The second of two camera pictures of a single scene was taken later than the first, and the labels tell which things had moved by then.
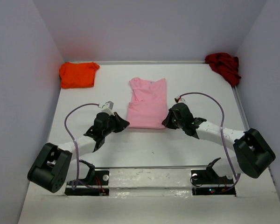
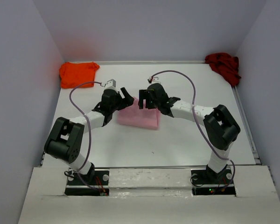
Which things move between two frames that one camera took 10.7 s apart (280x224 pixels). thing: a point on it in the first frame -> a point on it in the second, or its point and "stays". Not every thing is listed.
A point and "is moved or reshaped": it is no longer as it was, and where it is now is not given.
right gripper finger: (170, 122) -> (143, 95)
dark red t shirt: (226, 64) stays
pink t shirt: (148, 104) is moved or reshaped
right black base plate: (207, 182) stays
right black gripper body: (171, 117) -> (147, 99)
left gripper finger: (122, 127) -> (128, 103)
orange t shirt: (78, 74) stays
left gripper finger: (124, 123) -> (126, 94)
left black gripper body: (116, 120) -> (121, 100)
